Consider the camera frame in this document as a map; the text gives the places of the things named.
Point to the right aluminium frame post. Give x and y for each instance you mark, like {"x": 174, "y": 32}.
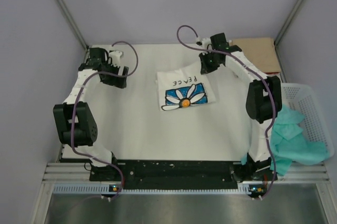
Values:
{"x": 288, "y": 21}

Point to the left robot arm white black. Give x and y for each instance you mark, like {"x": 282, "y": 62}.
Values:
{"x": 75, "y": 123}

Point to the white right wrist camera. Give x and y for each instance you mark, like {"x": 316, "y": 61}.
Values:
{"x": 204, "y": 42}

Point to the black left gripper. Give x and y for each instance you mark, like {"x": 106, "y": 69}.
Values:
{"x": 119, "y": 82}

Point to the folded tan t shirt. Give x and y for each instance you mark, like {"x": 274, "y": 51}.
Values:
{"x": 260, "y": 51}

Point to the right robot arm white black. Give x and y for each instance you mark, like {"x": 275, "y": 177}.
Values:
{"x": 264, "y": 96}

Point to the white printed t shirt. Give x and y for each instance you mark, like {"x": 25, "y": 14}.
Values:
{"x": 183, "y": 88}

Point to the perforated white cable duct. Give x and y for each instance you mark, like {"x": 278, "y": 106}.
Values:
{"x": 71, "y": 188}

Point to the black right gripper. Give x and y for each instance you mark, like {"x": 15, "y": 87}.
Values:
{"x": 205, "y": 68}

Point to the teal t shirt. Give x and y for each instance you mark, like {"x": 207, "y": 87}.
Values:
{"x": 288, "y": 143}

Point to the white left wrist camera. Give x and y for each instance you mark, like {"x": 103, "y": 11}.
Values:
{"x": 115, "y": 57}

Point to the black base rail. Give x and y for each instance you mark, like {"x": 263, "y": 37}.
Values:
{"x": 169, "y": 174}

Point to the aluminium frame post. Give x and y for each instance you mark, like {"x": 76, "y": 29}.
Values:
{"x": 69, "y": 19}
{"x": 288, "y": 21}

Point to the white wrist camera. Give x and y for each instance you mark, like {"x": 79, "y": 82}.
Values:
{"x": 115, "y": 57}
{"x": 204, "y": 42}

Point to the aluminium front frame rail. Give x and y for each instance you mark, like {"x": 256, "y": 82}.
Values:
{"x": 297, "y": 173}

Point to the left aluminium frame post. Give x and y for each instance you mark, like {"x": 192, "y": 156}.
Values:
{"x": 69, "y": 19}

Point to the folded red t shirt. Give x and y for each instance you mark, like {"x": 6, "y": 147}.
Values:
{"x": 272, "y": 73}

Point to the white plastic basket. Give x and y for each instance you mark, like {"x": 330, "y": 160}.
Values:
{"x": 302, "y": 98}

